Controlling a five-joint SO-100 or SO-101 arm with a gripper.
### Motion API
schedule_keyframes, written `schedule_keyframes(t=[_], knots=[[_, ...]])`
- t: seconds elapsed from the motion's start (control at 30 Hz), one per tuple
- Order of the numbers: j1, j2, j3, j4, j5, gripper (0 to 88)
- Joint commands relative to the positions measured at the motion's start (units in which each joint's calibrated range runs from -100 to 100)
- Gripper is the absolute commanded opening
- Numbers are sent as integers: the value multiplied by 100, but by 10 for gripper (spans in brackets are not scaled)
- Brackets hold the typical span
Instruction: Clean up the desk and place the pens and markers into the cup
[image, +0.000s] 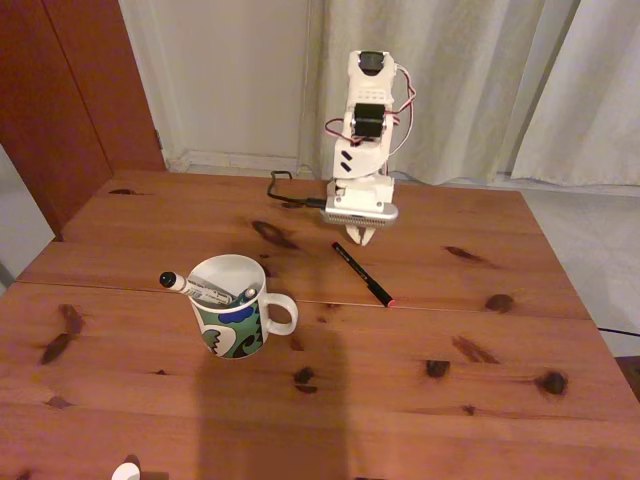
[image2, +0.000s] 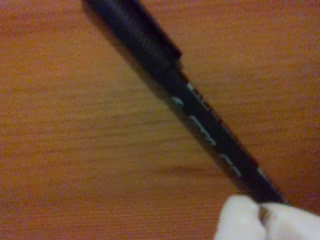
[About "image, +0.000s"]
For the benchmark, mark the black fineliner with red end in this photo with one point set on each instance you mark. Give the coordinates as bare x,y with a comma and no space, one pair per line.
362,274

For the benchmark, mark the teal pen with olive grip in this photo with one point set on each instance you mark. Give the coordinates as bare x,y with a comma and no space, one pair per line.
246,296

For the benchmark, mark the black and white marker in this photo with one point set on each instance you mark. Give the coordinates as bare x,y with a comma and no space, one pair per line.
197,289

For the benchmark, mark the white mug green blue pattern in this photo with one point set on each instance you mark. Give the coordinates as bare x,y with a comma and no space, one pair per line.
227,325

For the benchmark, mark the wide white curtain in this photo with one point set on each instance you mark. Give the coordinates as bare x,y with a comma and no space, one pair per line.
475,75

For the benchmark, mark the narrow white curtain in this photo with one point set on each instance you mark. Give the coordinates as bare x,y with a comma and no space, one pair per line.
595,100

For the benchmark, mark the brown wooden cabinet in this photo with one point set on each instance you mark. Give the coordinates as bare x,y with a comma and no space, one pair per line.
60,100

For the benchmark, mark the small white round object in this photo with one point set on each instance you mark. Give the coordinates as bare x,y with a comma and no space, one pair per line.
125,472

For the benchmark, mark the silver camera box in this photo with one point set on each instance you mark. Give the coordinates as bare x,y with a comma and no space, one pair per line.
360,217

